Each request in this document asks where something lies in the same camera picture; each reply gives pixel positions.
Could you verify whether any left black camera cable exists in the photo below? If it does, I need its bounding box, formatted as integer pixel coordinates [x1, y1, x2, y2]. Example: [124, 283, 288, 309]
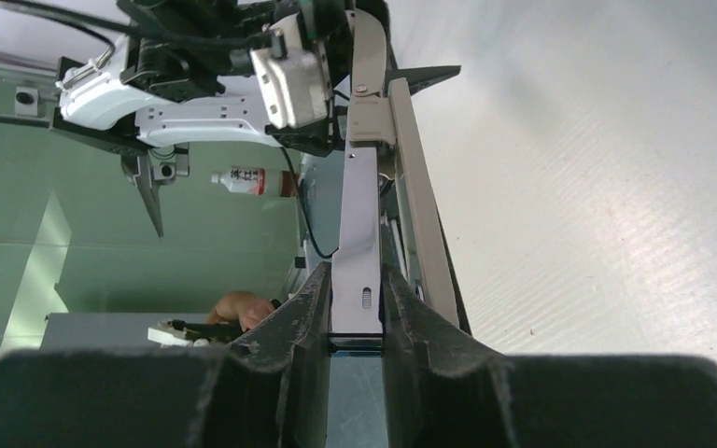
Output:
[0, 0, 341, 261]

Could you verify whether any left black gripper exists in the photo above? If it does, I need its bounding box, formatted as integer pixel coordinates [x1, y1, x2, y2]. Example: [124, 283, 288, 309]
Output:
[117, 0, 390, 240]

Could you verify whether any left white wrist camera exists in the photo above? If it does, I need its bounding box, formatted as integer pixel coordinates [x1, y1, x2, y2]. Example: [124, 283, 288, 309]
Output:
[249, 13, 330, 129]

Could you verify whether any white bottle red label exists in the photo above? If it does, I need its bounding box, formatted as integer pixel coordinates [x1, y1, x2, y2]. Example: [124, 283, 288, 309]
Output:
[211, 166, 298, 198]

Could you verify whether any person's hand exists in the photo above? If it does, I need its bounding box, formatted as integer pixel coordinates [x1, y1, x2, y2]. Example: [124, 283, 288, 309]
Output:
[205, 291, 275, 331]

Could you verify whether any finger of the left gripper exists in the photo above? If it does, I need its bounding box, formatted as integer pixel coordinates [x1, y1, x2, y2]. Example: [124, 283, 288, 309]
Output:
[386, 65, 461, 97]

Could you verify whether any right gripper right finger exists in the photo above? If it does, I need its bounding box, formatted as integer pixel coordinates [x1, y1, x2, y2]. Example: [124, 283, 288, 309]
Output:
[382, 266, 717, 447]

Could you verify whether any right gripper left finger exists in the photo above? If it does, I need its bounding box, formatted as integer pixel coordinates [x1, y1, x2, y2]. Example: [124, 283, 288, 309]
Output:
[0, 262, 331, 447]

